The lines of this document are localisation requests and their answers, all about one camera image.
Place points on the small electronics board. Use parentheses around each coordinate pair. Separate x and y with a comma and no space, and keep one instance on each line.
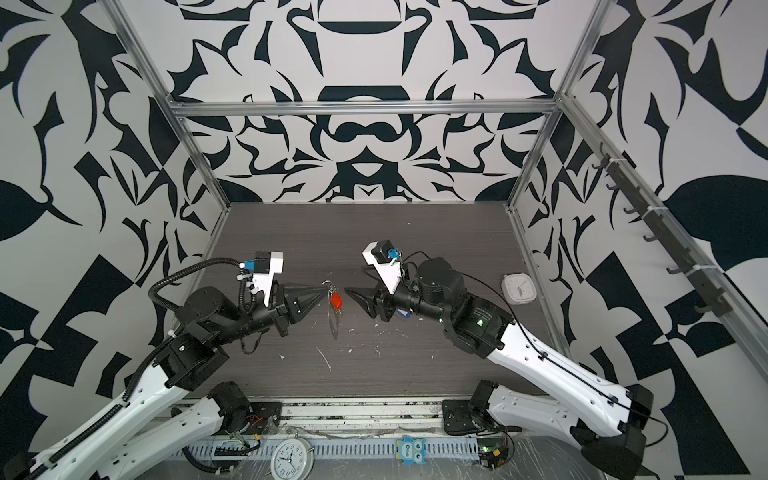
(237,446)
(494,451)

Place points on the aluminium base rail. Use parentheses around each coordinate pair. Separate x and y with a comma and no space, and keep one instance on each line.
(344,417)

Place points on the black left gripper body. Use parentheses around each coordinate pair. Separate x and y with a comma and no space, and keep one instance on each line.
(277,312)

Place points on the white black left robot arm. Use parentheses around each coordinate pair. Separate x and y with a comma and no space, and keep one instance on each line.
(114,444)

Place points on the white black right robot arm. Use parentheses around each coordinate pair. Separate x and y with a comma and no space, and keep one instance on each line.
(603,419)

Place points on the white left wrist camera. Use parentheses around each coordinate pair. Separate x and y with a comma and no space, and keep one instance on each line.
(259,273)

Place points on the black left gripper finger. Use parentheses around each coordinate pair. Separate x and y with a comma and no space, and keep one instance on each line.
(302,290)
(305,301)

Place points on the small electronics board right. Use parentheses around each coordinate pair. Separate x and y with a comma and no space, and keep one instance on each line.
(494,451)

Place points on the small electronics board left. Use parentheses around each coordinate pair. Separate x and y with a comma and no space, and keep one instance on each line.
(237,446)

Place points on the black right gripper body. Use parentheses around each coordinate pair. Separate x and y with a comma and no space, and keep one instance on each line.
(394,302)

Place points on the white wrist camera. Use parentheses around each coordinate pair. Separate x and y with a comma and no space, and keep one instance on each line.
(385,259)
(259,273)

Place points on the round white analog clock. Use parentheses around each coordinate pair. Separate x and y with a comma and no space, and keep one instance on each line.
(293,459)

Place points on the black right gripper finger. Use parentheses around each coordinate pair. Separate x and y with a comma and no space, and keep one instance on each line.
(365,298)
(372,275)

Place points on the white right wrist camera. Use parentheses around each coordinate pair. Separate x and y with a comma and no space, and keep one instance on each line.
(385,259)

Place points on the white slotted cable duct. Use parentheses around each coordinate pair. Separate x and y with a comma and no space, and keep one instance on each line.
(454,448)

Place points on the black wall hook rail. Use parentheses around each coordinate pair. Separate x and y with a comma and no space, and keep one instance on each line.
(688,259)

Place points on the white square clock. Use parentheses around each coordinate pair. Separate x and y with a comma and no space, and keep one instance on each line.
(518,289)

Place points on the red key tag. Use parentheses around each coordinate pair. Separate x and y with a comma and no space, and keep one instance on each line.
(336,301)

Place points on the blue owl figure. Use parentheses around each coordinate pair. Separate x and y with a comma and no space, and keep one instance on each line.
(411,451)

